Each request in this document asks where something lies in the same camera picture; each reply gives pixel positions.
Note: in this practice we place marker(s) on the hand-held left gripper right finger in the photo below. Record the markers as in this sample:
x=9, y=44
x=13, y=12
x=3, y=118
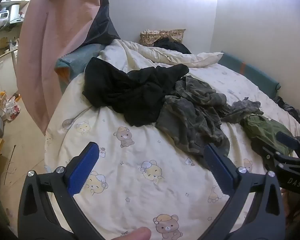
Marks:
x=218, y=170

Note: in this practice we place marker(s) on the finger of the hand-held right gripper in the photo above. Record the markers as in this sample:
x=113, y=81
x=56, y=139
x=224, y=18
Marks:
x=287, y=140
x=268, y=153

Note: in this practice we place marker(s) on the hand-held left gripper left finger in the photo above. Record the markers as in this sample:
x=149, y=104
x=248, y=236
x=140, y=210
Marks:
x=83, y=170

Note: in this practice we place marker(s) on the green garment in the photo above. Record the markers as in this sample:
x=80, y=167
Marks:
x=262, y=127

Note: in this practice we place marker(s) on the camouflage pants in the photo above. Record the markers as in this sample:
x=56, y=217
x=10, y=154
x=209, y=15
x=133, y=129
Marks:
x=190, y=115

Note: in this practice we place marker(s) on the person's left hand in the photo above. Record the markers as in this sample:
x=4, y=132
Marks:
x=137, y=233

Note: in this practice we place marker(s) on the dark clothing pile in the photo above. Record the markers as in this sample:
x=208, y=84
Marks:
x=290, y=110

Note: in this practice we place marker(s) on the cream bear print duvet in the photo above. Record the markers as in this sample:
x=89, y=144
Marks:
x=140, y=155

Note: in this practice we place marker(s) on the thin floor stick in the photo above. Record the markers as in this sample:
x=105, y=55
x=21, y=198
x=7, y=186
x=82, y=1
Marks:
x=9, y=164

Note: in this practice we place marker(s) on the teal bed bumper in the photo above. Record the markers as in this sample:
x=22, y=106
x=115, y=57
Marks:
x=250, y=72

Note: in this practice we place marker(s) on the black garment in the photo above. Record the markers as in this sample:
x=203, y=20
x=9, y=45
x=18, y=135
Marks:
x=110, y=85

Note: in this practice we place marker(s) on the red white plastic bags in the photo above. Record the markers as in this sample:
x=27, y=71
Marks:
x=8, y=107

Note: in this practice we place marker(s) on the blue-grey pillow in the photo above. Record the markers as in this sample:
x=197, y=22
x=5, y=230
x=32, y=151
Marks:
x=77, y=57

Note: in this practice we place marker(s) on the kitchen cabinet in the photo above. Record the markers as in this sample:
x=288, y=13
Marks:
x=2, y=70

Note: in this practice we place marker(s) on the cream plain comforter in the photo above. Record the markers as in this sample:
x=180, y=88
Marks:
x=140, y=52

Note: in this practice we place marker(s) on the pink curtain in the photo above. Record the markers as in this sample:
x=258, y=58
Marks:
x=52, y=42

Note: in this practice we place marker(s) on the black rumpled cloth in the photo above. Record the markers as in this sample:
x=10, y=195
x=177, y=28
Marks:
x=172, y=46

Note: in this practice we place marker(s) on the dark grey curtain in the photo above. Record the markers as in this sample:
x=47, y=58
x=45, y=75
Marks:
x=102, y=25

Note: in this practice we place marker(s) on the floral pillow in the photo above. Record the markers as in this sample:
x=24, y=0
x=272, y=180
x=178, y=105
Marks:
x=150, y=35

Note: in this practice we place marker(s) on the white water heater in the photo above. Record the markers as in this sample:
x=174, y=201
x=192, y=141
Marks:
x=12, y=12

